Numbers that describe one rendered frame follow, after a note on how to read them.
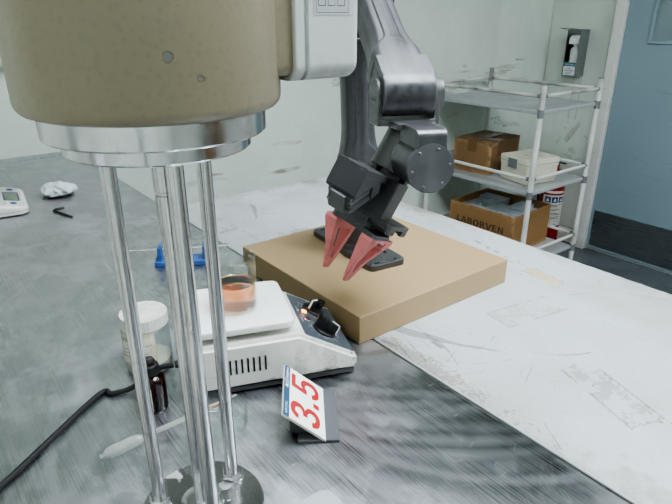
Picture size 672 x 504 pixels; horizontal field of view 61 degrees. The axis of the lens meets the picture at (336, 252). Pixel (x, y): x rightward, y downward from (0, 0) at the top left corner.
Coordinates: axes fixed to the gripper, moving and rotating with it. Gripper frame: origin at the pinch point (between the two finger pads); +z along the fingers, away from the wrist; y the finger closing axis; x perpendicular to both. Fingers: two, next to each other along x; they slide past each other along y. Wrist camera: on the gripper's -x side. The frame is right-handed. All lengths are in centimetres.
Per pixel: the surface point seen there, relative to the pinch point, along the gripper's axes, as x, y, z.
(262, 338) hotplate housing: -12.0, 0.8, 9.2
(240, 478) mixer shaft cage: -40.9, 18.3, 2.7
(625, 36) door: 268, -32, -121
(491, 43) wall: 241, -86, -87
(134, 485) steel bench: -27.4, 3.6, 22.4
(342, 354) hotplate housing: -4.5, 8.0, 7.7
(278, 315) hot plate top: -9.9, 0.3, 6.5
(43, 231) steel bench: 11, -68, 33
